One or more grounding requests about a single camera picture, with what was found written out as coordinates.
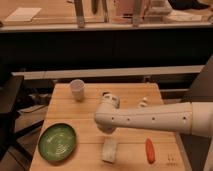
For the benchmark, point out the white rectangular sponge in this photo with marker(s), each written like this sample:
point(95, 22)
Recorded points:
point(109, 150)

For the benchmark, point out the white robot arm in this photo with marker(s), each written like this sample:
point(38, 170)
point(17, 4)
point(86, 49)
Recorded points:
point(195, 118)

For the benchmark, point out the white ceramic cup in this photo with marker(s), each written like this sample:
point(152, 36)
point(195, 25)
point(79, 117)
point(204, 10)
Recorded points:
point(77, 88)

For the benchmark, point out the white labelled bottle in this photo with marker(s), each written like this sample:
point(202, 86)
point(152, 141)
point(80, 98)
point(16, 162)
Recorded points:
point(143, 102)

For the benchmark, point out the green round plate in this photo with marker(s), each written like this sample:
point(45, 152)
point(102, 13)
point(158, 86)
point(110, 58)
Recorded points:
point(57, 142)

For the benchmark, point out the orange carrot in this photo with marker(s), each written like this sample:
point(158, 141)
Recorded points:
point(150, 153)

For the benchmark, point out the black stand at left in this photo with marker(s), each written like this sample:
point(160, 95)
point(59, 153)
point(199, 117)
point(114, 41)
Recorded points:
point(8, 98)

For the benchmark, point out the white paper sheet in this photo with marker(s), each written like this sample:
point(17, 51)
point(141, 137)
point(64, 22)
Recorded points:
point(22, 14)

